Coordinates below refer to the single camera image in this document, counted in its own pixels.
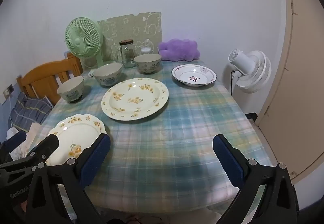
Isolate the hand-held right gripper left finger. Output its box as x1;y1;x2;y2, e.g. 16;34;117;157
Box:
24;133;112;224

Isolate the green desk fan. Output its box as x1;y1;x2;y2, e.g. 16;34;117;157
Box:
65;18;115;69

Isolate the large yellow floral plate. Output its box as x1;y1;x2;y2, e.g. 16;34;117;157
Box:
101;78;169;121

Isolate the black fan cable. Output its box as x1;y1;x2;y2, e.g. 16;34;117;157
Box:
230;69;237;96

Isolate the green patterned board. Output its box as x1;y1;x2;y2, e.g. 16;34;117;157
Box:
97;11;163;61

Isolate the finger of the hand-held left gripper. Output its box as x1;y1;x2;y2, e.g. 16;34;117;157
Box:
0;131;27;157
0;134;60;177

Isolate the purple plush pillow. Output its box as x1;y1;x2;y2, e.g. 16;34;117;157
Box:
158;39;201;62

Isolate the wooden chair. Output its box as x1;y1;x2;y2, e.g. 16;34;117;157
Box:
16;52;84;107

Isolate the floral ceramic bowl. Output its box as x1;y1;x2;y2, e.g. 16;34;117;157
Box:
57;76;85;105
133;53;162;74
92;62;123;88

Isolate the white standing fan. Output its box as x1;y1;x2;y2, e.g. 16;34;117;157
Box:
228;49;272;94

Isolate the white plate with red pattern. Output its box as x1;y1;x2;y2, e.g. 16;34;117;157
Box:
172;64;217;87

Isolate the small scalloped yellow floral plate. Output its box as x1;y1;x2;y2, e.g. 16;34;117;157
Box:
45;114;107;167

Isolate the wall socket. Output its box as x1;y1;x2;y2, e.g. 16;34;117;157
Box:
2;84;15;99

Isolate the blue striped cloth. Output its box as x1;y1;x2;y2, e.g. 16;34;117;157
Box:
9;92;53;133

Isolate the glass jar with dark lid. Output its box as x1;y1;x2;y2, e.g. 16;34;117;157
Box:
119;40;136;69

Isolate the plaid tablecloth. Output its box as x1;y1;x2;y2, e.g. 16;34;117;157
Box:
27;59;275;214

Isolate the white cloth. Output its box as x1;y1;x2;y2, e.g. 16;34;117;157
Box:
6;123;41;162

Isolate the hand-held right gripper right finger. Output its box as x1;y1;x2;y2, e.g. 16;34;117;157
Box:
213;134;300;224

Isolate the beige door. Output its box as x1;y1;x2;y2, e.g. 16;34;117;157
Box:
254;0;324;184

